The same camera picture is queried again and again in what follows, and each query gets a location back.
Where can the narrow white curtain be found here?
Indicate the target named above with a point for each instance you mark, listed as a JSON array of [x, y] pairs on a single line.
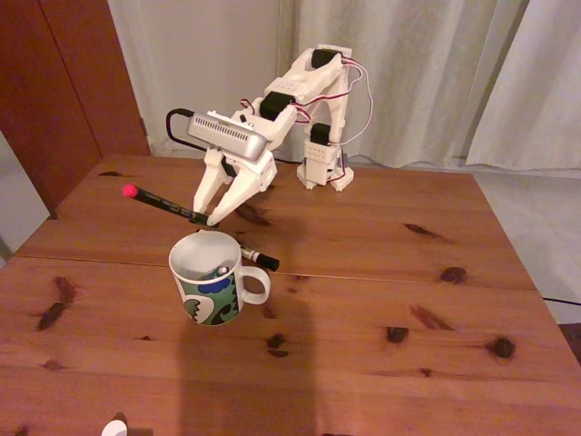
[[540, 91]]

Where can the wide white curtain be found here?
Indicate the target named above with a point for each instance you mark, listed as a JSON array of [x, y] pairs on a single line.
[[431, 68]]

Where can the small white round object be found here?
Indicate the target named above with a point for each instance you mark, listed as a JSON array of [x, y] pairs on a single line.
[[113, 429]]

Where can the black and white marker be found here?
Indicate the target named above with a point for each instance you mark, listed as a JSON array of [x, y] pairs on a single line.
[[261, 260]]

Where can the silver camera box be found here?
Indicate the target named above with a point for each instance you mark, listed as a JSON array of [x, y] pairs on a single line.
[[227, 131]]

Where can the black fineliner with red end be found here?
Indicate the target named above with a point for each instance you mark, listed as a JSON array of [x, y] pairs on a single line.
[[159, 202]]

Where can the brown wooden cabinet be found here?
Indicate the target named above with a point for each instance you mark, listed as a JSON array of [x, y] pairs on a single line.
[[54, 91]]

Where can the white mug green blue pattern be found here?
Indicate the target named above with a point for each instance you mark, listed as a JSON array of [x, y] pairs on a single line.
[[206, 290]]

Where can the teal pen with olive grip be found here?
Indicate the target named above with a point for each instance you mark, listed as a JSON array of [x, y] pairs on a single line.
[[218, 272]]

